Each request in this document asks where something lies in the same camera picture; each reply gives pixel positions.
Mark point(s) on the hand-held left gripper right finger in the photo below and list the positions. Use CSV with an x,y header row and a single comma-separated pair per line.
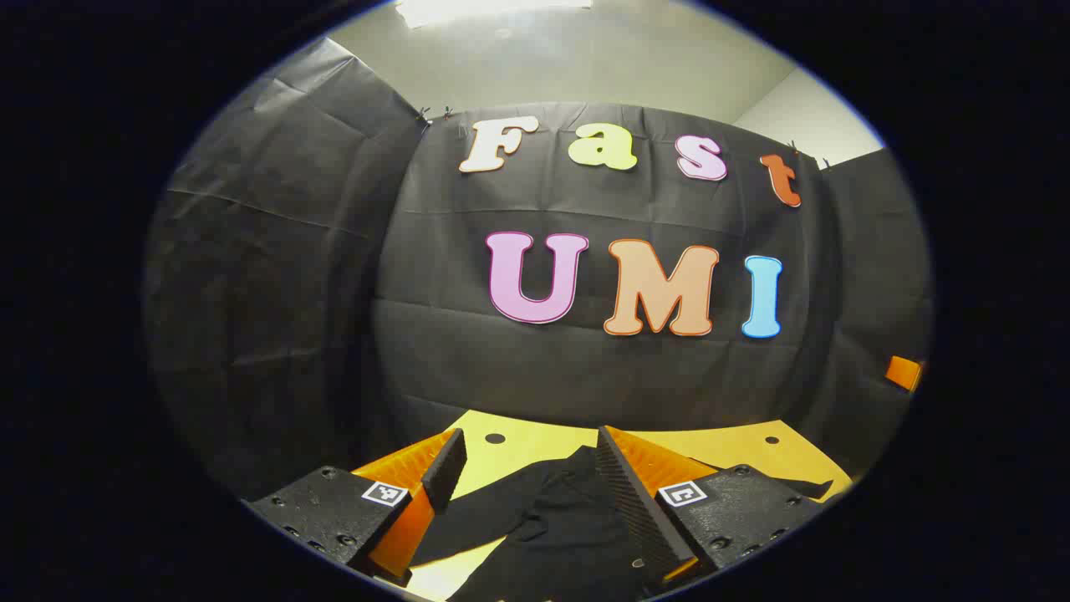
x,y
627,502

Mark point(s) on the black backdrop cloth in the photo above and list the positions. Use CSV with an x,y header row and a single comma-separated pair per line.
x,y
292,293

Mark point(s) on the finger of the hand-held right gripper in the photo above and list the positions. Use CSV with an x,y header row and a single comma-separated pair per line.
x,y
904,373

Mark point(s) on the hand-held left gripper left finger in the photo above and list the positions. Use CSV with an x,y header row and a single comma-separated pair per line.
x,y
445,468

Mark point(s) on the black buttoned garment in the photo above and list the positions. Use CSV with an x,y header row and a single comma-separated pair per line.
x,y
568,518

